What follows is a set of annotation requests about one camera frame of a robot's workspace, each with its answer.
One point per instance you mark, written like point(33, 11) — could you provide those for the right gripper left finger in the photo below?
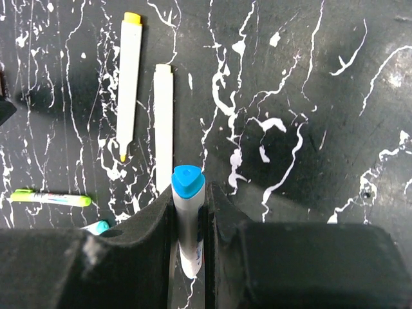
point(127, 266)

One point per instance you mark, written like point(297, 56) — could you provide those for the light green marker pen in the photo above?
point(27, 195)

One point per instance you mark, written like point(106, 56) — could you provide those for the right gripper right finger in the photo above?
point(251, 264)

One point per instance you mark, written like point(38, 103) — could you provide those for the pink marker pen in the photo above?
point(163, 125)

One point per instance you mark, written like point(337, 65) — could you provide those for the light blue marker pen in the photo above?
point(188, 187)

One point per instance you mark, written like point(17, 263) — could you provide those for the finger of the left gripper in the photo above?
point(7, 108)

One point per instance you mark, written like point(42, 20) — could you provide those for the teal marker pen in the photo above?
point(97, 228)

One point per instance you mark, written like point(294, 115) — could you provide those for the yellow marker pen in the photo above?
point(130, 46)

